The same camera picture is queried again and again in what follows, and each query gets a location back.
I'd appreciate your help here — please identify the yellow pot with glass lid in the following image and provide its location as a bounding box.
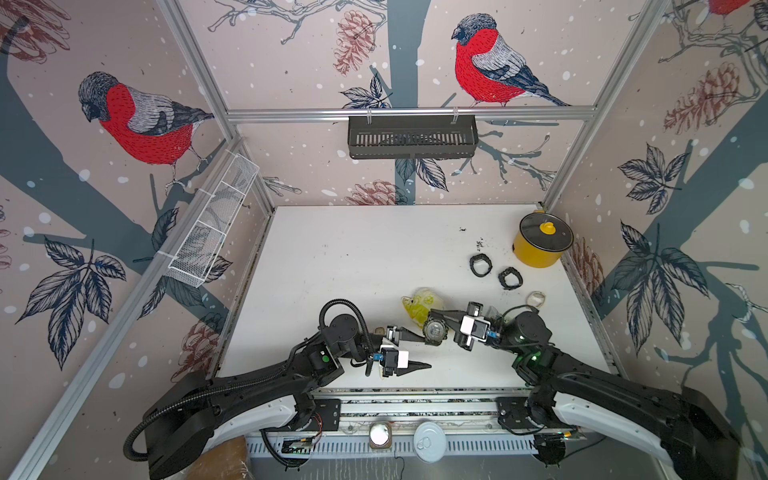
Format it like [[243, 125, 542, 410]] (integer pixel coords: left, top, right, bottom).
[[512, 211, 575, 268]]

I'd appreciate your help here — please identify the green snack packet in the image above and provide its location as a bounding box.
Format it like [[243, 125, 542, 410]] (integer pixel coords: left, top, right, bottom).
[[483, 305, 504, 322]]

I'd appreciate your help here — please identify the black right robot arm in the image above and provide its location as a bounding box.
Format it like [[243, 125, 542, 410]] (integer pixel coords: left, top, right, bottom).
[[423, 303, 742, 479]]

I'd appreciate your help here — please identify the black hanging wire basket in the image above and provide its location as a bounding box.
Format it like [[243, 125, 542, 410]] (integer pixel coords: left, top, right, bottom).
[[347, 115, 479, 160]]

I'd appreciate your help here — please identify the white mesh wall shelf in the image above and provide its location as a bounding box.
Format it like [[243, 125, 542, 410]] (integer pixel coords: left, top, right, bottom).
[[166, 153, 259, 288]]

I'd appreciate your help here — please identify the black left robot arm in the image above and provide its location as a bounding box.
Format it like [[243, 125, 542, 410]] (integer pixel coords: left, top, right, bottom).
[[123, 299, 427, 479]]

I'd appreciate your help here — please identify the glass spice jar silver lid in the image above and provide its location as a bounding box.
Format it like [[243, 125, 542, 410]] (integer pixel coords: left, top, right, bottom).
[[368, 421, 393, 450]]

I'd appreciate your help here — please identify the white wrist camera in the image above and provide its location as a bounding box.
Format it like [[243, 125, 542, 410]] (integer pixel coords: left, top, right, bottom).
[[460, 315, 491, 342], [378, 345, 410, 374]]

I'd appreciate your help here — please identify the cream strap analog watch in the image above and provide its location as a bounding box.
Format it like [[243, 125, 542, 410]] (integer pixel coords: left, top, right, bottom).
[[525, 291, 546, 310]]

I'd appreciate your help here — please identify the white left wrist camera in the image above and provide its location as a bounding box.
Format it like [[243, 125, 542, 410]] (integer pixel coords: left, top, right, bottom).
[[378, 345, 410, 374]]

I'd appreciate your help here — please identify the black digital watch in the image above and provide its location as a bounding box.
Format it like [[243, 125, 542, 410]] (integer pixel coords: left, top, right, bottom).
[[422, 317, 449, 346], [497, 266, 524, 291], [469, 253, 493, 278]]

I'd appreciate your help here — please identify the yellow green frog towel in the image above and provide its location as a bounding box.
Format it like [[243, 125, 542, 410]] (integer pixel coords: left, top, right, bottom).
[[401, 287, 445, 328]]

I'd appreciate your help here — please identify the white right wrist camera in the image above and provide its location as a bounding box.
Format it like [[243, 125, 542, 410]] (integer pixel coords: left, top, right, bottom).
[[460, 315, 491, 342]]

